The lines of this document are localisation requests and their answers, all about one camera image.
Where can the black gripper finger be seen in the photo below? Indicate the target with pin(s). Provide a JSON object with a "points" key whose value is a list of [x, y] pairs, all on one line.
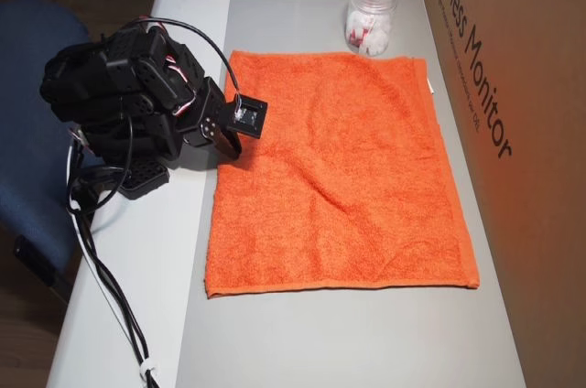
{"points": [[229, 147]]}

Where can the orange terry towel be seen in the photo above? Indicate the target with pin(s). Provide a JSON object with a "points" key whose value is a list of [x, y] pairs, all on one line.
{"points": [[343, 168]]}

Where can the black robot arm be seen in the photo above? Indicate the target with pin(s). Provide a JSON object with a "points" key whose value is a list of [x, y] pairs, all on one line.
{"points": [[119, 86]]}

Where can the black table clamp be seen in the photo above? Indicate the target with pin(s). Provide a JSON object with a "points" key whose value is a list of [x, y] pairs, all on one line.
{"points": [[144, 179]]}

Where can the red white paper label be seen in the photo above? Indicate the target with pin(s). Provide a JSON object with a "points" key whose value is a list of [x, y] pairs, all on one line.
{"points": [[358, 36]]}

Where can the blue office chair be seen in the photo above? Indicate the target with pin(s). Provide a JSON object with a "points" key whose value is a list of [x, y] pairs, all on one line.
{"points": [[27, 132]]}

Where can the clear plastic jar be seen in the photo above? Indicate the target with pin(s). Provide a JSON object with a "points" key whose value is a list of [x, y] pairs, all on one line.
{"points": [[372, 3]]}

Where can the white towel tag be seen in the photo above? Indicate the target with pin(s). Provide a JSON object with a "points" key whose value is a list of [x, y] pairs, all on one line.
{"points": [[430, 87]]}

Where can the brown cardboard monitor box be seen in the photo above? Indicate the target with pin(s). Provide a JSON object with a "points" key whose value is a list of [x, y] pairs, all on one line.
{"points": [[540, 177]]}

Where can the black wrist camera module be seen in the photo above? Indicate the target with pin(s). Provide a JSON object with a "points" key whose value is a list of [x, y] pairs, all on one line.
{"points": [[245, 117]]}

